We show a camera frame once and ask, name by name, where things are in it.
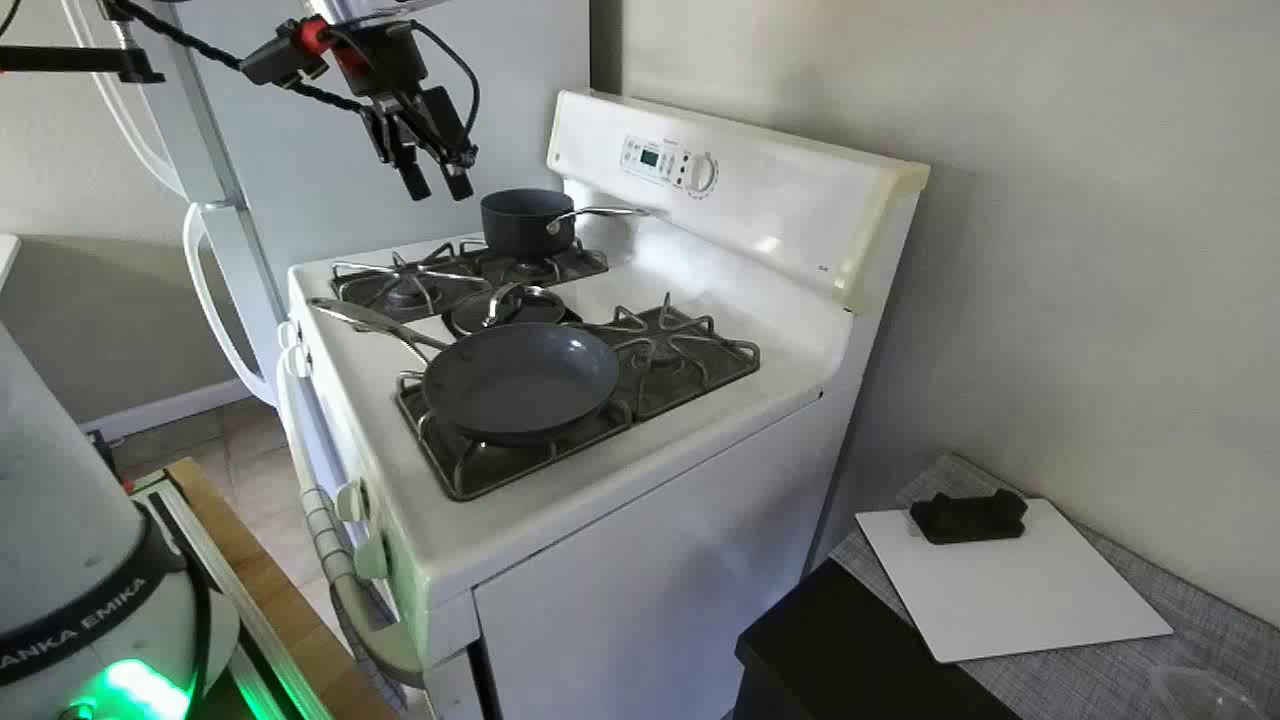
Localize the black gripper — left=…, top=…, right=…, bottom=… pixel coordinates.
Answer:
left=334, top=21, right=479, bottom=203

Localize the black saucepan with steel handle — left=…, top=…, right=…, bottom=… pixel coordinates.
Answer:
left=474, top=185, right=648, bottom=267

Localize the white gas stove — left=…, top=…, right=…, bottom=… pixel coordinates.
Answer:
left=270, top=90, right=934, bottom=720

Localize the white refrigerator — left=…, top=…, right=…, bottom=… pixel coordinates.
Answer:
left=57, top=0, right=591, bottom=412

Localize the black frying pan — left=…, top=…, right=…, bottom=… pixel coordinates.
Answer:
left=309, top=296, right=623, bottom=453

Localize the black burner grate under pan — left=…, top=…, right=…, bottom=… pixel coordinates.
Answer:
left=392, top=296, right=762, bottom=510

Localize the wooden board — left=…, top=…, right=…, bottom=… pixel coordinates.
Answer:
left=163, top=453, right=401, bottom=720

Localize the small black block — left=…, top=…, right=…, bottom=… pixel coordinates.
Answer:
left=909, top=484, right=1033, bottom=549

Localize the black box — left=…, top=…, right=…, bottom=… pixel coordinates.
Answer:
left=732, top=555, right=1024, bottom=720

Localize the white flat board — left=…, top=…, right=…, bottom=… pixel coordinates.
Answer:
left=853, top=494, right=1176, bottom=667

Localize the grey table mat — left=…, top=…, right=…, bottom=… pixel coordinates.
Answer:
left=823, top=449, right=1280, bottom=720

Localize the clear glass bowl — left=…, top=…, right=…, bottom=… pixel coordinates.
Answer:
left=1146, top=659, right=1273, bottom=720

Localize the wrist camera with red mark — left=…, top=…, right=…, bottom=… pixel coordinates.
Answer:
left=235, top=13, right=353, bottom=91

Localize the white refrigerator door handle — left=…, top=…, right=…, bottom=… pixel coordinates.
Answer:
left=180, top=195, right=288, bottom=409

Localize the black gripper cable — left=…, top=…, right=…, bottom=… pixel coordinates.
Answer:
left=101, top=0, right=488, bottom=136

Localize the white oven door handle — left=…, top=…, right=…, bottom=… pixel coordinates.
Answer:
left=270, top=319, right=406, bottom=634

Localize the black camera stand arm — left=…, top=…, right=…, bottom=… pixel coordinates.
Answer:
left=0, top=40, right=167, bottom=90

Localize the aluminium rail frame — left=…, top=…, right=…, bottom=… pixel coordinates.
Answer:
left=131, top=476, right=338, bottom=720

